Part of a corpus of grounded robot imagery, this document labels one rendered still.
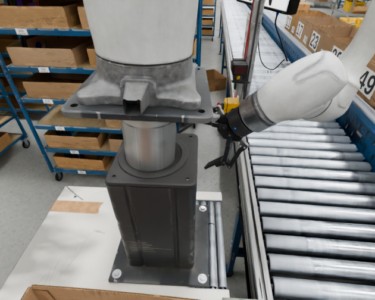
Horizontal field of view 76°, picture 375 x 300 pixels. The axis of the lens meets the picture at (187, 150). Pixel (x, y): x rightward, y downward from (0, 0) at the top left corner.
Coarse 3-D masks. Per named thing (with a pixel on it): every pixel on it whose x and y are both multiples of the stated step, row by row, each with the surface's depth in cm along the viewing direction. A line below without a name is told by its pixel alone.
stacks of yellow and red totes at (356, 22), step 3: (339, 18) 594; (342, 18) 579; (345, 18) 594; (348, 18) 592; (351, 18) 591; (354, 18) 590; (357, 18) 588; (360, 18) 513; (363, 18) 522; (345, 21) 558; (348, 21) 548; (351, 21) 594; (354, 21) 593; (357, 21) 586; (360, 21) 514; (351, 24) 548; (354, 24) 547; (357, 24) 522; (360, 24) 515
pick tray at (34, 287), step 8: (32, 288) 52; (40, 288) 52; (48, 288) 52; (56, 288) 52; (64, 288) 51; (72, 288) 51; (80, 288) 51; (24, 296) 50; (32, 296) 53; (40, 296) 54; (48, 296) 54; (56, 296) 54; (64, 296) 54; (72, 296) 54; (80, 296) 53; (88, 296) 53; (96, 296) 53; (104, 296) 52; (112, 296) 52; (120, 296) 52; (128, 296) 51; (136, 296) 51; (144, 296) 51; (152, 296) 50; (160, 296) 50; (168, 296) 50
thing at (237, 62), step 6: (234, 60) 99; (240, 60) 99; (234, 66) 96; (240, 66) 96; (246, 66) 95; (234, 72) 97; (240, 72) 96; (246, 72) 96; (234, 78) 104; (240, 78) 104
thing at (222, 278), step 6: (216, 204) 82; (216, 210) 80; (216, 216) 79; (216, 222) 77; (216, 228) 75; (222, 228) 75; (222, 234) 73; (222, 240) 71; (222, 246) 70; (222, 252) 68; (222, 258) 67; (222, 264) 66; (222, 270) 64; (222, 276) 63; (222, 282) 62
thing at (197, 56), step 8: (200, 0) 186; (200, 8) 190; (200, 16) 193; (200, 24) 236; (200, 32) 241; (200, 40) 245; (200, 48) 250; (192, 56) 221; (200, 56) 255; (200, 64) 261
